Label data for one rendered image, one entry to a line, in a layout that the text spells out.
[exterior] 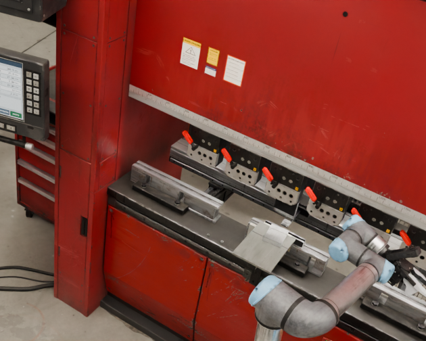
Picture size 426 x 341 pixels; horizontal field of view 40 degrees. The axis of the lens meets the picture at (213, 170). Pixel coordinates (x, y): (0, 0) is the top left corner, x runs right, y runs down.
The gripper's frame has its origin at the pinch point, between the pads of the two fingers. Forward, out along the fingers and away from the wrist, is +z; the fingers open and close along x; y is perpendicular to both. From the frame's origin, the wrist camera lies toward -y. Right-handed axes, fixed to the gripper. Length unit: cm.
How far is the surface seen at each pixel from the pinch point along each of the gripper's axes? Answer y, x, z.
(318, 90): -23, -11, -77
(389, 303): 33.6, -36.0, -1.8
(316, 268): 45, -33, -33
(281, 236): 43, -27, -53
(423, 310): 24.7, -36.2, 9.1
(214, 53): -7, -7, -119
